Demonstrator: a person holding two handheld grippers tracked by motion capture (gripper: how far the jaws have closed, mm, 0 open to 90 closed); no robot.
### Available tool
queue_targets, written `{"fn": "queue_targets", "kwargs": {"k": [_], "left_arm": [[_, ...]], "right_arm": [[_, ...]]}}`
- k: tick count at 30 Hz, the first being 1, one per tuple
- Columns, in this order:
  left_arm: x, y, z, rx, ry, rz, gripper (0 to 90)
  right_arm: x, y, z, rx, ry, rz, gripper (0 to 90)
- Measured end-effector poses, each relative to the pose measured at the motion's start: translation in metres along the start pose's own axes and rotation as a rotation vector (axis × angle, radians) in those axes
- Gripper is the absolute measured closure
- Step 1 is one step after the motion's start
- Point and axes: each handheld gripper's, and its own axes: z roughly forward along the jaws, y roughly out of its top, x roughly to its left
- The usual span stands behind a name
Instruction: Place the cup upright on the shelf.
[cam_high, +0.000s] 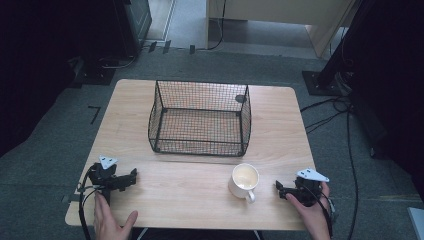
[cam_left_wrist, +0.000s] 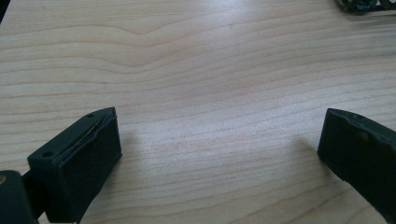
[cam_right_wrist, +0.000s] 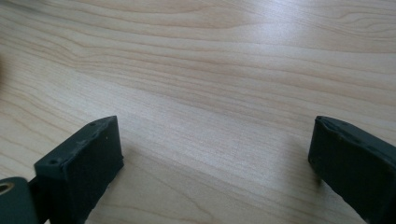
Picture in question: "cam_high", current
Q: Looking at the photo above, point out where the dark cabinet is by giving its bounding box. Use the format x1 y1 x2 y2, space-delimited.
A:
113 0 153 58

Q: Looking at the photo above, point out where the long black floor cable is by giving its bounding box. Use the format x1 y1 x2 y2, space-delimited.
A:
345 105 360 240

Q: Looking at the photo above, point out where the black metal stand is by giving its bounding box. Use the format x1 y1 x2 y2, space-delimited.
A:
316 0 369 88

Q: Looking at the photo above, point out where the person's right hand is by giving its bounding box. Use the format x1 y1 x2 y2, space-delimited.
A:
285 181 332 240

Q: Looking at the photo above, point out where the black stand base plate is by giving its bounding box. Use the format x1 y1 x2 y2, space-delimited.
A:
301 69 354 98

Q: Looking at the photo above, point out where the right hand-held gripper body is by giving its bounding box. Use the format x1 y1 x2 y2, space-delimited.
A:
289 167 331 208

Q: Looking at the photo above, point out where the black wire mesh basket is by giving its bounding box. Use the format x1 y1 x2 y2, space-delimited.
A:
147 79 253 158

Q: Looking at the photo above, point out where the light wooden furniture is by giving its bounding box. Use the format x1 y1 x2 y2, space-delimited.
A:
205 0 355 60

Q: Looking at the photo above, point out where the angled black tape mark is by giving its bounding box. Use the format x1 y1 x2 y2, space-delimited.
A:
87 105 102 126

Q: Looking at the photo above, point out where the dark curtain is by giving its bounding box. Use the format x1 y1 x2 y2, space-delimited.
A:
0 0 129 158
346 0 424 203

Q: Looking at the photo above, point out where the black cable by cabinet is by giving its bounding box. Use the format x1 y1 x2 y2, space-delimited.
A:
99 53 140 70

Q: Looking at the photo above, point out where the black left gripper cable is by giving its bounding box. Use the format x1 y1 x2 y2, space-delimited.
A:
77 165 102 240

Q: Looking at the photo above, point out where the person's left hand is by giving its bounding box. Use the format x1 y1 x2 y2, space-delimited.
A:
92 191 139 240

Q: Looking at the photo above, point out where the white flat object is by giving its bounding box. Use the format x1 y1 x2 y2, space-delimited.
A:
406 206 424 240

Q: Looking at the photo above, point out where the white cup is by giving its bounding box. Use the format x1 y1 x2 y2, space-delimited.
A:
228 162 260 205

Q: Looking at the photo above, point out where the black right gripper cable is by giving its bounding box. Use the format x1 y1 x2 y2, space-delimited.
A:
299 182 336 239

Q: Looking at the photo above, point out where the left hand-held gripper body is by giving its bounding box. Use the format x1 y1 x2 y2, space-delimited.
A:
87 155 132 204

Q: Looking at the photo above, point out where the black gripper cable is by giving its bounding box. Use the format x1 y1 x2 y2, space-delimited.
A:
77 165 102 240
299 182 336 239

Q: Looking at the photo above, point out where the black hanging cable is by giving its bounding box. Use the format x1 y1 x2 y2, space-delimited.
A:
195 0 228 52

